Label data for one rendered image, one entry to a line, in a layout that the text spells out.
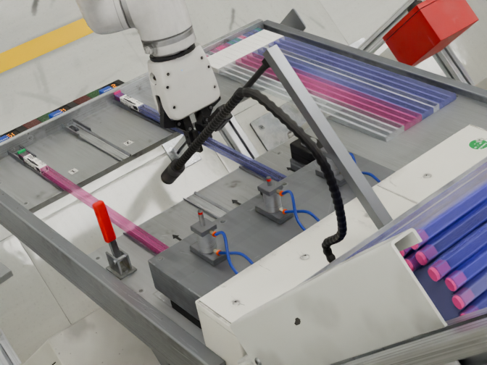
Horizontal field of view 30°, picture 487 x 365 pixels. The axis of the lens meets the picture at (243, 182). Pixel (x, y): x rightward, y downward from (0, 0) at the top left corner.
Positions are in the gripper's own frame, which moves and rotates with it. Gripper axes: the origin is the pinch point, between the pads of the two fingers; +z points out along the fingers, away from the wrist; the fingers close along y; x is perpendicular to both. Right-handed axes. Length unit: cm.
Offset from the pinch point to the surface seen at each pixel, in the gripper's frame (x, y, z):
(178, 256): -30.4, -24.9, -0.2
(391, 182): -42.8, 1.5, -0.2
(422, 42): 14, 68, 12
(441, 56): 49, 109, 35
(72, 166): 11.7, -18.0, -1.0
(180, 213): -14.2, -14.6, 3.2
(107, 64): 101, 36, 12
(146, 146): 6.5, -6.6, -0.1
